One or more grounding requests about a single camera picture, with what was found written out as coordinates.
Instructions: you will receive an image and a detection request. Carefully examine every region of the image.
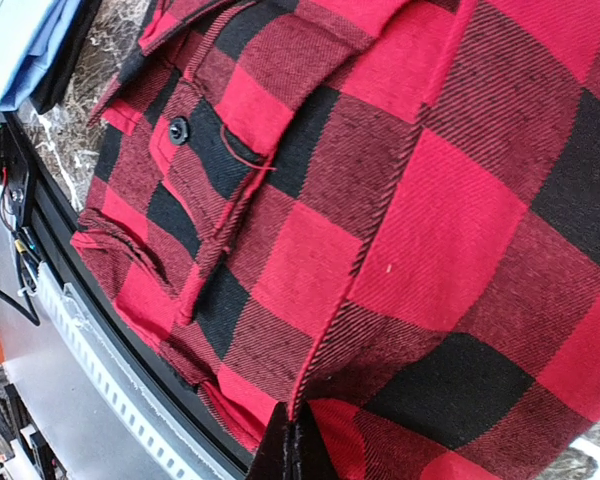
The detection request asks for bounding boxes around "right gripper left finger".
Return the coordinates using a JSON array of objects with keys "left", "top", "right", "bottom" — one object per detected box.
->
[{"left": 246, "top": 403, "right": 293, "bottom": 480}]

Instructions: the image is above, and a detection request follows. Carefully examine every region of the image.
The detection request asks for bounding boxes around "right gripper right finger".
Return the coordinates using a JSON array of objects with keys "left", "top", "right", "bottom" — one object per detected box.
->
[{"left": 292, "top": 403, "right": 339, "bottom": 480}]

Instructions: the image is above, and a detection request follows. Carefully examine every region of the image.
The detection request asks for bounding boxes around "red black plaid shirt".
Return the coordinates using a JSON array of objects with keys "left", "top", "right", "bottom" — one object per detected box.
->
[{"left": 72, "top": 1, "right": 600, "bottom": 479}]

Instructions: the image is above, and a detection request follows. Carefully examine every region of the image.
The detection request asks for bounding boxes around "folded light blue shirt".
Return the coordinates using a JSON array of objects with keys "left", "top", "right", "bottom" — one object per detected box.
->
[{"left": 0, "top": 0, "right": 85, "bottom": 112}]

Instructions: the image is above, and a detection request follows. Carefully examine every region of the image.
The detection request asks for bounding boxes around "white slotted cable duct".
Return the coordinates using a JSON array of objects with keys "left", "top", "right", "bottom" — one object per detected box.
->
[{"left": 37, "top": 262, "right": 222, "bottom": 479}]

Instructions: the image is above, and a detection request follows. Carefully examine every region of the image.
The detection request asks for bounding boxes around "black curved front rail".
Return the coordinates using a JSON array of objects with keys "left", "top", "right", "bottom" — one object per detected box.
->
[{"left": 6, "top": 114, "right": 251, "bottom": 479}]

